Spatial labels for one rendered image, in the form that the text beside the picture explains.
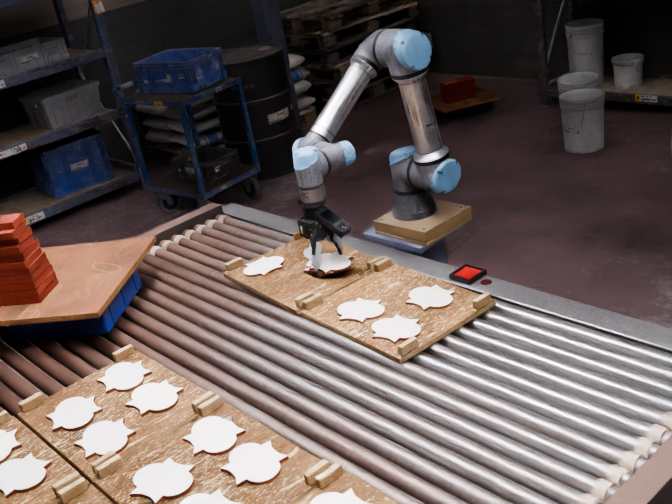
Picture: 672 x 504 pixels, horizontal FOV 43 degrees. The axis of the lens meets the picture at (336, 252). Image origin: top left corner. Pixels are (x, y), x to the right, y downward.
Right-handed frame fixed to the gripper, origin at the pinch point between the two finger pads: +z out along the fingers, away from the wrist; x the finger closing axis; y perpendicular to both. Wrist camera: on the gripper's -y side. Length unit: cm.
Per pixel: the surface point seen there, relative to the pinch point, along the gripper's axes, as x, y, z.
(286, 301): 19.8, -0.3, 3.5
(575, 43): -431, 158, 48
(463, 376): 24, -65, 6
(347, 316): 19.1, -23.9, 2.6
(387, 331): 20.0, -38.8, 2.6
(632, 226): -242, 23, 96
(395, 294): 2.5, -27.0, 3.4
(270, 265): 6.4, 20.7, 2.6
